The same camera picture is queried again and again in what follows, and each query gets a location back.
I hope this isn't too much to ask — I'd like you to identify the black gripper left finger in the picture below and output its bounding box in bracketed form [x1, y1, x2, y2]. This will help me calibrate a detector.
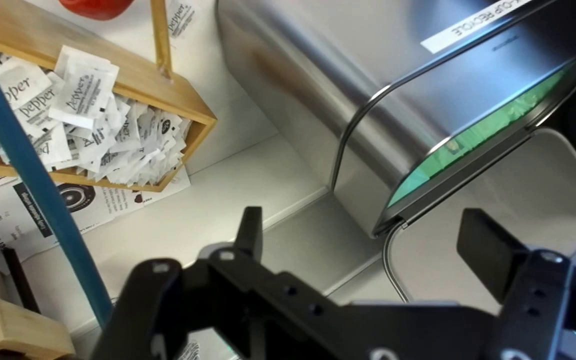
[235, 206, 264, 260]

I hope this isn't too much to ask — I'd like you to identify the wooden box of pepper packets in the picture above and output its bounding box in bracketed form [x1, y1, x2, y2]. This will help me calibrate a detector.
[0, 0, 216, 191]

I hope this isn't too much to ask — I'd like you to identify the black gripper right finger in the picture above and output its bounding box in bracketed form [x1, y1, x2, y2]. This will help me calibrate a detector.
[457, 207, 530, 301]

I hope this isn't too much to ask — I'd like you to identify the white cup with red lid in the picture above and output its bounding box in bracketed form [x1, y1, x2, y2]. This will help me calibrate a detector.
[60, 0, 135, 19]

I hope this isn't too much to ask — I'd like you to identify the stainless steel countertop bin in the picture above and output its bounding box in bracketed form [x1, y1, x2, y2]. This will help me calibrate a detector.
[216, 0, 576, 309]

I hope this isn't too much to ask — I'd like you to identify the blue power cable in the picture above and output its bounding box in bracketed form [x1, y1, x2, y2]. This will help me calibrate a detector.
[0, 28, 117, 329]

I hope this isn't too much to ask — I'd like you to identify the wooden condiment organizer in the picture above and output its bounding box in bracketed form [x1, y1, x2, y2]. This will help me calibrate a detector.
[0, 237, 77, 360]

